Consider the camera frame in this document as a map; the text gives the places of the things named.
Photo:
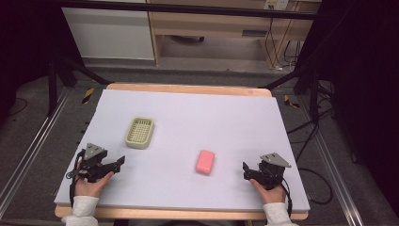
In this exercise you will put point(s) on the black frame leg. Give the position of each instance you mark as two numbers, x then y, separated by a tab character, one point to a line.
52	84
310	84

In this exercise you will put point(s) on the pink soap bar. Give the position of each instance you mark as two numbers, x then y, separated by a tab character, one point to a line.
205	162

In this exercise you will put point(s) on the black curtain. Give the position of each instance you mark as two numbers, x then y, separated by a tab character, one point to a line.
25	40
363	78

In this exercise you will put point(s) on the wooden desk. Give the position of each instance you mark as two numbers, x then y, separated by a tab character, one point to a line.
213	23

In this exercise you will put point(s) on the wooden table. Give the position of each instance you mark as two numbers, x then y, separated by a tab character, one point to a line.
188	88

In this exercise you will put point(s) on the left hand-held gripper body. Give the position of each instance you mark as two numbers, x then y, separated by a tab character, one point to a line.
92	163

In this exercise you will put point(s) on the white wall outlet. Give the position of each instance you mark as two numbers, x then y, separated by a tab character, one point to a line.
276	4

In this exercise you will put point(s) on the metal floor rail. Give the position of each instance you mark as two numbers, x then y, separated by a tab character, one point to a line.
332	169
34	142

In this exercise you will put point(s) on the white foam mat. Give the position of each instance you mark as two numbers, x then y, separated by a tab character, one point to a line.
194	125

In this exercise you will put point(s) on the white cabinet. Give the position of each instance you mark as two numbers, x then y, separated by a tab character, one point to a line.
109	34

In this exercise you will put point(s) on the yellow black floor tape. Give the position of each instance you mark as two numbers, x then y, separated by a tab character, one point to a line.
88	95
291	103

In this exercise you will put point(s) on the beige soap dish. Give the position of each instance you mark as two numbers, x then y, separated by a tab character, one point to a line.
140	132

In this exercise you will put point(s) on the black horizontal frame bar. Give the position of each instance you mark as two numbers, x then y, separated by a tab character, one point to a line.
188	8

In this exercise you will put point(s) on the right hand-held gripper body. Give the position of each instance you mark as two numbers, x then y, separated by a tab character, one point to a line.
270	174

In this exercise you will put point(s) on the person's right hand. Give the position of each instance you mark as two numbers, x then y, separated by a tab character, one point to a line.
273	195

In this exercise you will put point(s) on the person's left hand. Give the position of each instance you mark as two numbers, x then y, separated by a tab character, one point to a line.
89	189

